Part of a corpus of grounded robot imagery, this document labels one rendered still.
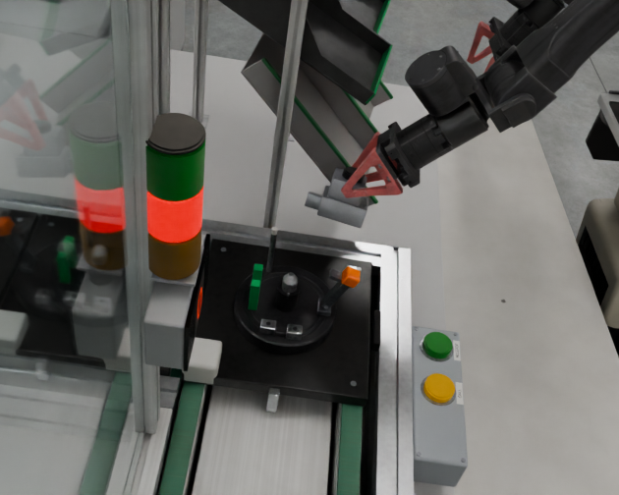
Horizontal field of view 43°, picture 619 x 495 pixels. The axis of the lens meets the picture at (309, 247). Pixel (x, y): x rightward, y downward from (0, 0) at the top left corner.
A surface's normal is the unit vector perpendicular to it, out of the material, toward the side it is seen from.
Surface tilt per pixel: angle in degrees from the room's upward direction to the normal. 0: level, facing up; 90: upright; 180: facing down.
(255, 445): 0
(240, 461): 0
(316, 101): 45
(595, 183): 0
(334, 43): 25
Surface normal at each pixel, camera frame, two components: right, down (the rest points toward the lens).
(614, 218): -0.01, -0.68
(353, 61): 0.52, -0.50
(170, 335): -0.07, 0.72
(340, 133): 0.77, -0.29
